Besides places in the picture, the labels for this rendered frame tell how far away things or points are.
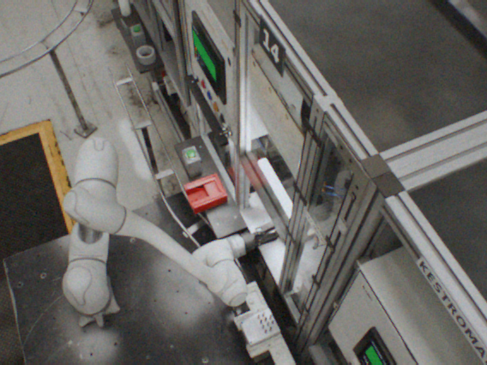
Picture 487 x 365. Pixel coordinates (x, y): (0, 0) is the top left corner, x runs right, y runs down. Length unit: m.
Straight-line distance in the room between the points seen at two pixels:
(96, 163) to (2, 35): 3.11
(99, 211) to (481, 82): 1.09
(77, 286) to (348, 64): 1.38
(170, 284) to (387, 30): 1.49
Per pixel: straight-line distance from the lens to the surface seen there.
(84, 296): 2.06
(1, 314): 3.20
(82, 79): 4.03
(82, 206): 1.54
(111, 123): 3.68
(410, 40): 1.21
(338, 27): 1.21
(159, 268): 2.29
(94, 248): 2.10
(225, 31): 1.45
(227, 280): 1.77
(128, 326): 2.23
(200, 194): 2.17
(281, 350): 1.97
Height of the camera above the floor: 2.78
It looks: 59 degrees down
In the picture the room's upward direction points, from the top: 1 degrees counter-clockwise
